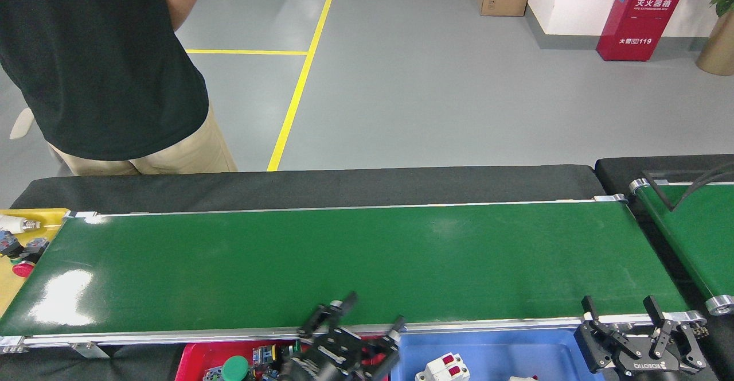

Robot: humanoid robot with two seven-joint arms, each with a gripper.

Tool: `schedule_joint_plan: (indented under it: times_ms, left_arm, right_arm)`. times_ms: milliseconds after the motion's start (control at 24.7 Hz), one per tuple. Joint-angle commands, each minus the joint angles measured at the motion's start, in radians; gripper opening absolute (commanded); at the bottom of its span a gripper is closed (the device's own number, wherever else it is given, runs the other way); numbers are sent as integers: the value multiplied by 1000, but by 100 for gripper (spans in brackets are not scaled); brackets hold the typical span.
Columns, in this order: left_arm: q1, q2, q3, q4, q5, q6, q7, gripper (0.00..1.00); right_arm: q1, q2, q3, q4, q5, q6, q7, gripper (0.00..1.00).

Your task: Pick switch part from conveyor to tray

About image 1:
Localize tan plant pot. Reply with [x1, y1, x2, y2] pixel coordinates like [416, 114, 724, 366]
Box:
[697, 11, 734, 76]

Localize grey office chair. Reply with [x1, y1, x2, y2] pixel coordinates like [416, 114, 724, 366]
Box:
[9, 107, 36, 141]

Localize long green conveyor belt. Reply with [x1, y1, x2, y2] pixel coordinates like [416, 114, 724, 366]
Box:
[0, 194, 709, 354]

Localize red fire extinguisher box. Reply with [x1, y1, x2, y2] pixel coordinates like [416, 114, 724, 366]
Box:
[596, 0, 690, 61]

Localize red plastic bin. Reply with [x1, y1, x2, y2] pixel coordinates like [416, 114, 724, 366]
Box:
[175, 340, 396, 381]

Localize black guide frame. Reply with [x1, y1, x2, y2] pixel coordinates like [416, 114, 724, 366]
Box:
[641, 163, 734, 211]

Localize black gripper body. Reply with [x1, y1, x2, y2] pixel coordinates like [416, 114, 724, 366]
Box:
[280, 326, 379, 381]
[616, 347, 686, 381]

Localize short black padded base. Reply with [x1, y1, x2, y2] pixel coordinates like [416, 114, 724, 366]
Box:
[595, 154, 734, 189]

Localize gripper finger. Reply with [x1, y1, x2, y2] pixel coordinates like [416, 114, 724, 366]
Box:
[297, 291, 360, 341]
[573, 296, 631, 373]
[367, 314, 408, 381]
[642, 295, 709, 370]

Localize green feeder conveyor belt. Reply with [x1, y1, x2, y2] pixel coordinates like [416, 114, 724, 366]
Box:
[629, 178, 734, 316]

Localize person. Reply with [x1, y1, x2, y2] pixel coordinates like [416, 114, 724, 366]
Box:
[0, 0, 239, 176]

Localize yellow plastic tray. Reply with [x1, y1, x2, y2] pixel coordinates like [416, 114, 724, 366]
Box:
[0, 208, 69, 318]

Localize white light bulb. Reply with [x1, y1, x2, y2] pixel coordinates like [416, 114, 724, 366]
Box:
[0, 215, 41, 234]

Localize blue plastic bin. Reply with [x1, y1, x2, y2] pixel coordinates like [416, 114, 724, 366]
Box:
[396, 331, 608, 381]

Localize long black padded base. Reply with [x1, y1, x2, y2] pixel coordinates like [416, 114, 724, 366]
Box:
[10, 164, 607, 216]

